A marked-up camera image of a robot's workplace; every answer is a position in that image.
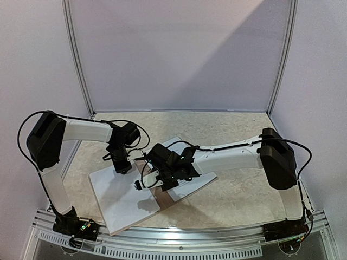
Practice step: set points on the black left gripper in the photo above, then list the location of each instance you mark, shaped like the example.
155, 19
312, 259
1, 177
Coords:
120, 168

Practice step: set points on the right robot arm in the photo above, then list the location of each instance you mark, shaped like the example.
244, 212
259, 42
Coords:
268, 151

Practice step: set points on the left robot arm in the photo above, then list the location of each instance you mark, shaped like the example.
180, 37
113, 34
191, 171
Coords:
45, 141

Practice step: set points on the perforated white cable tray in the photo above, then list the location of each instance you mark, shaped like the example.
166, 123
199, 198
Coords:
52, 246

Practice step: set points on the brown paper folder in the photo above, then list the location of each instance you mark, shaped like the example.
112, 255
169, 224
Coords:
160, 200

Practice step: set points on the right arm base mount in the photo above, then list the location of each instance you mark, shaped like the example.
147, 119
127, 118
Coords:
288, 229

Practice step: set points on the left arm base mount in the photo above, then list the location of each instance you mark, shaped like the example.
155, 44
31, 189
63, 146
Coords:
78, 228

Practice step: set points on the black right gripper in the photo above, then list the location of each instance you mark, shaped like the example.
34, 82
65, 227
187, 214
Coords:
165, 179

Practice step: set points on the aluminium front rail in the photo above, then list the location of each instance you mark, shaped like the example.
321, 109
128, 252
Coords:
169, 236

